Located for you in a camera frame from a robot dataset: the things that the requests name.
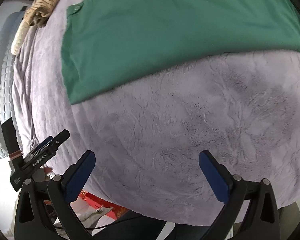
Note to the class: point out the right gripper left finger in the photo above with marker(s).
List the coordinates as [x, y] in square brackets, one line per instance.
[32, 220]

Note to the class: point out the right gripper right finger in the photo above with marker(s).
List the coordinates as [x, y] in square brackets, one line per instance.
[261, 220]

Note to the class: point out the green work jacket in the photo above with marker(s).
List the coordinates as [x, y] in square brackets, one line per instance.
[111, 42]

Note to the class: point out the white quilted headboard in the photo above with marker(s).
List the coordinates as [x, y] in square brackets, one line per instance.
[7, 34]

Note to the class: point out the red patterned item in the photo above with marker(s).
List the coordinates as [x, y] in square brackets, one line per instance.
[115, 212]

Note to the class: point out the grey bed blanket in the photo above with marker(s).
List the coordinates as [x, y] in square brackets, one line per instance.
[147, 135]

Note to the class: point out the cream pillow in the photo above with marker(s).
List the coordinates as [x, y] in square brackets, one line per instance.
[19, 37]

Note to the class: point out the beige striped folded cloth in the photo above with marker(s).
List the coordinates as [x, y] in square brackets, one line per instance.
[39, 12]

